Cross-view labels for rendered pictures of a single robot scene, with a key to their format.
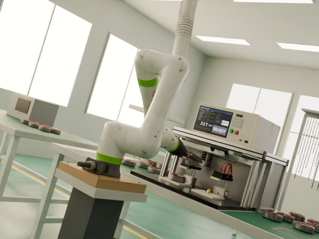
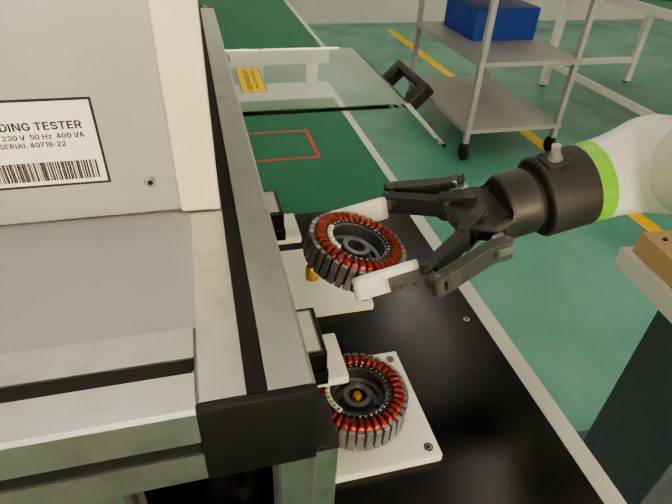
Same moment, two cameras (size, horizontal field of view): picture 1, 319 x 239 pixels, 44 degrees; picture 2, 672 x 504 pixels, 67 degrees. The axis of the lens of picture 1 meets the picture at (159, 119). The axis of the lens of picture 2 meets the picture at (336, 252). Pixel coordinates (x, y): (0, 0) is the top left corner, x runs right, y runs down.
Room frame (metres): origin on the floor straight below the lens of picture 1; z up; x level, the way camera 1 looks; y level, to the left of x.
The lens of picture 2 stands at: (2.80, -0.03, 1.27)
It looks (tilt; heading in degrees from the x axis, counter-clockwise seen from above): 36 degrees down; 215
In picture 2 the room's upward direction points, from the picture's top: 3 degrees clockwise
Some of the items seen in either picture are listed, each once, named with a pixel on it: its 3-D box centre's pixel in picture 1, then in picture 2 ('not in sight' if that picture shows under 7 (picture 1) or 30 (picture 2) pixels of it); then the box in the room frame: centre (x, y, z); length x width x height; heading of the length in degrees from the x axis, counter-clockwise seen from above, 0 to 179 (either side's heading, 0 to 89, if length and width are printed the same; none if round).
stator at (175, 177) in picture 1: (177, 178); (357, 398); (2.49, -0.21, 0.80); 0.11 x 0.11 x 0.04
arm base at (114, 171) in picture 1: (98, 166); not in sight; (1.82, 0.21, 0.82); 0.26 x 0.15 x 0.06; 142
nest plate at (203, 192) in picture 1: (208, 194); (311, 280); (2.33, -0.40, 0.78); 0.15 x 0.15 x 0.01; 51
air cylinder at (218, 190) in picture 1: (220, 192); not in sight; (2.45, -0.49, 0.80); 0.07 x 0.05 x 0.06; 51
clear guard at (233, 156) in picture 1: (230, 155); (298, 96); (2.30, -0.46, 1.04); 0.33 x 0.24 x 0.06; 141
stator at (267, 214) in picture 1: (272, 216); not in sight; (2.27, -0.78, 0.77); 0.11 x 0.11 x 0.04
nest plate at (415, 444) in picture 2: (176, 181); (355, 412); (2.49, -0.21, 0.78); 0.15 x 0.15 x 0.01; 51
